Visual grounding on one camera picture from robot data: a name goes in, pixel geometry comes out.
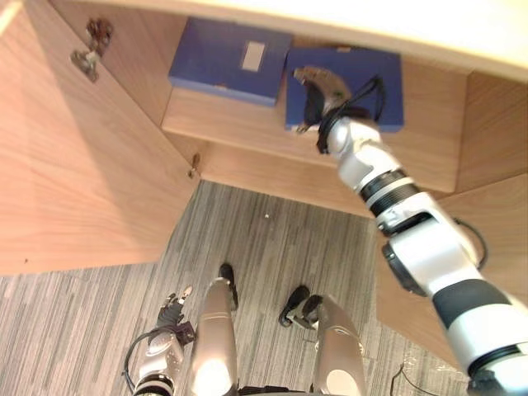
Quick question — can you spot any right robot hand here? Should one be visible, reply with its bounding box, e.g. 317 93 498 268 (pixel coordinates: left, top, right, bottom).
292 64 353 134

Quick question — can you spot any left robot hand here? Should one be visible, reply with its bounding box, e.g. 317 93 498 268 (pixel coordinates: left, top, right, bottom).
158 284 196 332

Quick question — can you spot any blue folder without label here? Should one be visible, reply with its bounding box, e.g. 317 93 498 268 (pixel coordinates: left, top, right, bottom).
284 46 406 134

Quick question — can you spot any wooden cabinet shelf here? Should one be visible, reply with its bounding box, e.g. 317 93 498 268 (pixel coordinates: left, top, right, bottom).
162 82 469 195

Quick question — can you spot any blue folder with white label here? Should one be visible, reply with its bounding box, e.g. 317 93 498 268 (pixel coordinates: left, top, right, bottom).
167 16 295 108

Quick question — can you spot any small metal door hinge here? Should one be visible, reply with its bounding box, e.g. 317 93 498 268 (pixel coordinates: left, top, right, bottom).
186 153 202 180

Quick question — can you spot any wooden cabinet body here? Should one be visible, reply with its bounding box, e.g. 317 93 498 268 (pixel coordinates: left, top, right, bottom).
49 0 528 218

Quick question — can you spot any wooden cabinet door with hinges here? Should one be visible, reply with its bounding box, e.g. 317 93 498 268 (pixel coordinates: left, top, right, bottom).
0 0 202 276

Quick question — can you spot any large metal door hinge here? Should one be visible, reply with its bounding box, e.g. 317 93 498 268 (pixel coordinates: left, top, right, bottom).
70 17 115 83

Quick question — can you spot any left silver robot leg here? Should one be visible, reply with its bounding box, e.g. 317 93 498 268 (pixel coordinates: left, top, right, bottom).
190 277 241 396

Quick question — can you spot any left dark robot foot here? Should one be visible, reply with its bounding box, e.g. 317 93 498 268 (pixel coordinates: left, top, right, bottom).
218 263 239 311

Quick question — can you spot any dark robot foot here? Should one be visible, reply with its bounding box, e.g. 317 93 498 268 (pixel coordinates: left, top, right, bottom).
279 285 311 328
218 263 239 311

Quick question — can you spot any right dark robot foot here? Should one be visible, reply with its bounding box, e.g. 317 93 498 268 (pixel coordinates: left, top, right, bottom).
279 285 311 328

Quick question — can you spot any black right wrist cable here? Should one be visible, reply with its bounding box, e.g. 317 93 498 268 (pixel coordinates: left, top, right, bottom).
336 74 388 121

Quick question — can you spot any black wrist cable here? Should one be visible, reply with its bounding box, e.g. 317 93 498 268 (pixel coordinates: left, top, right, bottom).
121 328 163 391
336 74 388 121

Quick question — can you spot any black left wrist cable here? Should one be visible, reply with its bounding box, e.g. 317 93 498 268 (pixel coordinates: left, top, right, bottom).
121 328 163 391

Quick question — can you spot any black right elbow cable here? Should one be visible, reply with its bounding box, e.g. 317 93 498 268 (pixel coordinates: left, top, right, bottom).
452 217 490 271

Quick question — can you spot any thin black floor cable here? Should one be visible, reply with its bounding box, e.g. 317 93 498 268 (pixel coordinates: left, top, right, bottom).
390 362 439 396

